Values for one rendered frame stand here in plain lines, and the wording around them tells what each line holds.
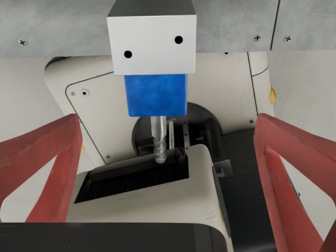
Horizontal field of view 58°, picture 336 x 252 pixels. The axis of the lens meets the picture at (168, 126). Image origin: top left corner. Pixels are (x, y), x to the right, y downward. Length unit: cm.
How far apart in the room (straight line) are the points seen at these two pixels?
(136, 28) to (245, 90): 72
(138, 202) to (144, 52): 24
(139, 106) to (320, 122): 123
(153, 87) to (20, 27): 11
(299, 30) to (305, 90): 104
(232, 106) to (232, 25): 67
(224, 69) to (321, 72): 52
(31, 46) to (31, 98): 104
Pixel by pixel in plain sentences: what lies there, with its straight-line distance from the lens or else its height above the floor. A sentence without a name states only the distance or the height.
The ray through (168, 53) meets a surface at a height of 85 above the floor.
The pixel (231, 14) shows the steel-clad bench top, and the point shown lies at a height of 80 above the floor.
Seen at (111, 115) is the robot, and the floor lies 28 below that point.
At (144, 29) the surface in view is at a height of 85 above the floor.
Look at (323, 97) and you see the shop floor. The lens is 134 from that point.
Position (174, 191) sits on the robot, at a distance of 38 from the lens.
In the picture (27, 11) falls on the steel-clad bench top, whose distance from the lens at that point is 25.
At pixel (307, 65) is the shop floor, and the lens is 124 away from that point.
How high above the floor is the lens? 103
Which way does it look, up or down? 55 degrees down
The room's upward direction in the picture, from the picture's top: 179 degrees clockwise
